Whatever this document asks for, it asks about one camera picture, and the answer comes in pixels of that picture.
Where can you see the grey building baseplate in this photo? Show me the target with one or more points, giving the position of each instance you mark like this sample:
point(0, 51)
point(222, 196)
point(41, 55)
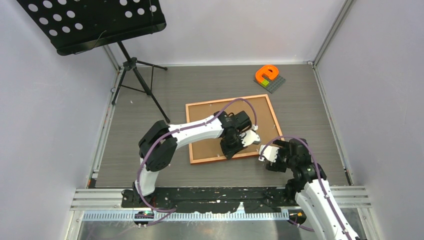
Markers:
point(274, 84)

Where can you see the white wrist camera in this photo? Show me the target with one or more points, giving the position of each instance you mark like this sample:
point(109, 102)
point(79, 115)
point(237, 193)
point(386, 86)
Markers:
point(268, 153)
point(250, 137)

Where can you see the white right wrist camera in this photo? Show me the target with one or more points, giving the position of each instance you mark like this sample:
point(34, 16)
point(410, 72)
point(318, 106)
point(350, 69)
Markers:
point(268, 153)

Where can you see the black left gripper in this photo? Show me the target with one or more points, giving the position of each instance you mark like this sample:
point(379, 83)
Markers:
point(228, 152)

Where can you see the black perforated music stand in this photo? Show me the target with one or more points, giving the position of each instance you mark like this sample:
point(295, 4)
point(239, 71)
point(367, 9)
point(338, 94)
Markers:
point(78, 26)

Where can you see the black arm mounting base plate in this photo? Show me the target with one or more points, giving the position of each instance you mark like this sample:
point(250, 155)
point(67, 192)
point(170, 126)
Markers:
point(216, 200)

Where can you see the aluminium front rail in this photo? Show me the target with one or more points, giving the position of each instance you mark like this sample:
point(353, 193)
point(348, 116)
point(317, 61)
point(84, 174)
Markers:
point(104, 204)

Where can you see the orange letter toy block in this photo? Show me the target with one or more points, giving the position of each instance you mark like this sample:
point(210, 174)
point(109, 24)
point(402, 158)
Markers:
point(269, 71)

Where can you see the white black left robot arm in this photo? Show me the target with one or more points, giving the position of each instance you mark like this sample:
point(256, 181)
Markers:
point(157, 147)

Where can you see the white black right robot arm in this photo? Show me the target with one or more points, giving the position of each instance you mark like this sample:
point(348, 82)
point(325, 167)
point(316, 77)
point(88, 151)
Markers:
point(309, 188)

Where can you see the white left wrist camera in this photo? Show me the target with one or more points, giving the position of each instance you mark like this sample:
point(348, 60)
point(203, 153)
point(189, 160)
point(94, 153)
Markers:
point(250, 137)

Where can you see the green building brick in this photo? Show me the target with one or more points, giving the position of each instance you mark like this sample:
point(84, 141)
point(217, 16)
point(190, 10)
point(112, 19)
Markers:
point(264, 83)

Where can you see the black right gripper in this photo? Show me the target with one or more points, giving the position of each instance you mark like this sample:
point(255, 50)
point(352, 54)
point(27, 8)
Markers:
point(283, 144)

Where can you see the copper picture frame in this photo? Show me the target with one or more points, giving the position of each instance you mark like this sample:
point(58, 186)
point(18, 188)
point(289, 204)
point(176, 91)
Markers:
point(209, 132)

